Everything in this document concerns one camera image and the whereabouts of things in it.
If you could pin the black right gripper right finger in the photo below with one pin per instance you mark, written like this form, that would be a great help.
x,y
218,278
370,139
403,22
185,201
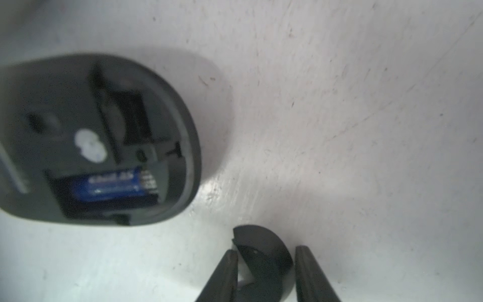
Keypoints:
x,y
311,283

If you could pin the black wireless mouse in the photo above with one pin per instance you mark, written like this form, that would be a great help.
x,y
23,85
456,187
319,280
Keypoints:
x,y
76,115

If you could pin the blue aa battery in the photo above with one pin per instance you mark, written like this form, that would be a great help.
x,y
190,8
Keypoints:
x,y
112,185

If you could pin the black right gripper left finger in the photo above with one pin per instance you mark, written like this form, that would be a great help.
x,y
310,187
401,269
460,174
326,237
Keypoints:
x,y
223,283

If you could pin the black mouse battery cover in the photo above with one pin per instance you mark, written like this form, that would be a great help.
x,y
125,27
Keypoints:
x,y
268,260

